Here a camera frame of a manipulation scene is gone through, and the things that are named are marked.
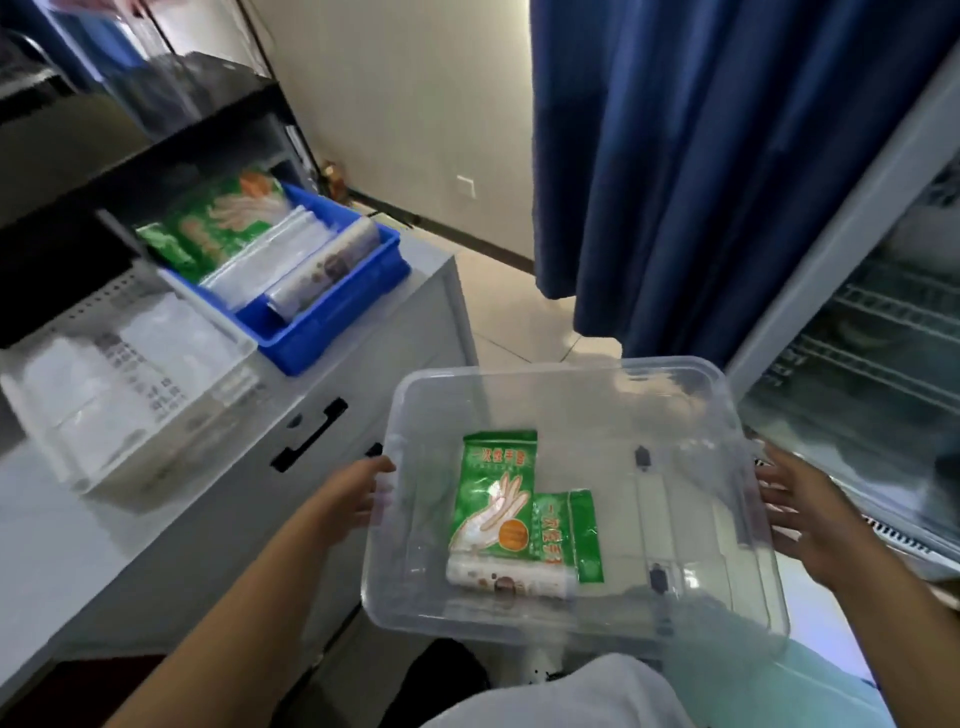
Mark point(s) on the person's left hand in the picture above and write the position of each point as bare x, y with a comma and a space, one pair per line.
346, 501

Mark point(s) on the person's right hand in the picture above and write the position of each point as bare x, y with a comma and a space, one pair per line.
814, 517

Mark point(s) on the person's right fingers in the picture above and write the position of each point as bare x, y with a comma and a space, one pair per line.
776, 499

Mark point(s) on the person's left fingers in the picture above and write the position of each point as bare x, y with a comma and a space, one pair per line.
375, 480

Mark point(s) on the clear plastic storage bin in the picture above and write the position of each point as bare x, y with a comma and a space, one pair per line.
675, 420

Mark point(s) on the person's left forearm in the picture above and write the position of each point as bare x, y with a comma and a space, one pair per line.
232, 622

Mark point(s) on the person's right forearm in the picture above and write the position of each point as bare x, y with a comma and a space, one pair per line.
904, 637

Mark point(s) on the large green glove packet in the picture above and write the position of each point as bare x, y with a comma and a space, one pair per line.
491, 501

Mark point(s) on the grey metal cabinet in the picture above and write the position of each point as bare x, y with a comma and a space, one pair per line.
247, 480

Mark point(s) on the white printed bag roll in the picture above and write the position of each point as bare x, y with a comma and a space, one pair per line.
510, 579

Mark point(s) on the glass door refrigerator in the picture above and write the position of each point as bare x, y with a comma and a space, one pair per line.
862, 352

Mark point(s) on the blue plastic bin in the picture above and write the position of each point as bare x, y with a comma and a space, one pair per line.
341, 311

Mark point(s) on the person's light trousers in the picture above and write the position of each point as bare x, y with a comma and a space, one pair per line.
780, 690

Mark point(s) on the small green glove packet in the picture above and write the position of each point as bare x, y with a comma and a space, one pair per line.
574, 534

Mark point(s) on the clear wrapped bag roll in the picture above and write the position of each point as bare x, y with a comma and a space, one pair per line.
326, 274

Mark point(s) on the stack of clear plastic bags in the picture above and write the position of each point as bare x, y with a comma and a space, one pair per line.
266, 259

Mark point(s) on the white perforated plastic basket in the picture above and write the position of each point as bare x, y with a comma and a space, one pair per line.
127, 390

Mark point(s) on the stack of white plastic bags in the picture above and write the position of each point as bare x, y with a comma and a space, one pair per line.
112, 375

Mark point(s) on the person's white shirt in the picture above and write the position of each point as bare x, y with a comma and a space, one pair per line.
562, 694

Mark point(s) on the green glove packets pile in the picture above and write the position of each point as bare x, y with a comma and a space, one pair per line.
214, 221

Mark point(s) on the blue curtain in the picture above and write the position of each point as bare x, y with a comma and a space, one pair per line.
697, 165

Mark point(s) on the black shelf unit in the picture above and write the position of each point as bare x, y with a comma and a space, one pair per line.
120, 150

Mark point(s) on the white wall socket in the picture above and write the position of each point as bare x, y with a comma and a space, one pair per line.
466, 186

